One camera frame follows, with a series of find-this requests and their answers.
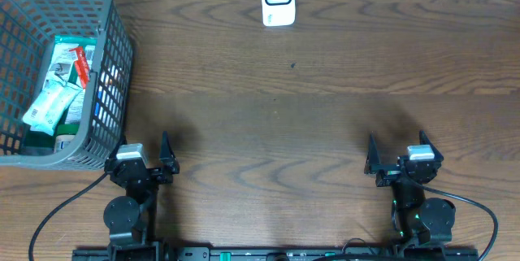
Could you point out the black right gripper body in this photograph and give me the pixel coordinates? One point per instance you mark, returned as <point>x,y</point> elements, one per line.
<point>389,176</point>

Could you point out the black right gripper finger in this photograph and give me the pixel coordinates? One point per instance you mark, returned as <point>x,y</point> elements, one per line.
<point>424,140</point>
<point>373,162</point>

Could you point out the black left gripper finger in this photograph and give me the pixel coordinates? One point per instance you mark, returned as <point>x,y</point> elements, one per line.
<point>122,141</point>
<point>167,156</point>

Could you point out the mint green wipes pack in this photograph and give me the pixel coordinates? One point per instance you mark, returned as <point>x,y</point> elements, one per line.
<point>47,109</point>

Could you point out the red snack bar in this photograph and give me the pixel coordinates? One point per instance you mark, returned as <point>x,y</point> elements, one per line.
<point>81,66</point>

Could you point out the green lid jar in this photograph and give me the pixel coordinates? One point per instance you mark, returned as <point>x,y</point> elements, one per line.
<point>64,135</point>

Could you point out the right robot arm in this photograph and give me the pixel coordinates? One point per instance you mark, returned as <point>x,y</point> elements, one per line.
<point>421,221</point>

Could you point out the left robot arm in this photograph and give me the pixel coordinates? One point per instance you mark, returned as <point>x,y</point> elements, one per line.
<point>131,218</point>

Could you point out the green white 3M package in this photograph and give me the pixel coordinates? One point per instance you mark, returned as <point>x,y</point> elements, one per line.
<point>62,65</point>

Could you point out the grey plastic mesh basket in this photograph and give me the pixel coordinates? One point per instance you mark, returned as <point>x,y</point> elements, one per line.
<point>28,29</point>

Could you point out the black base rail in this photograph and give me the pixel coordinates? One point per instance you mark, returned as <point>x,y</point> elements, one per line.
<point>294,254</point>

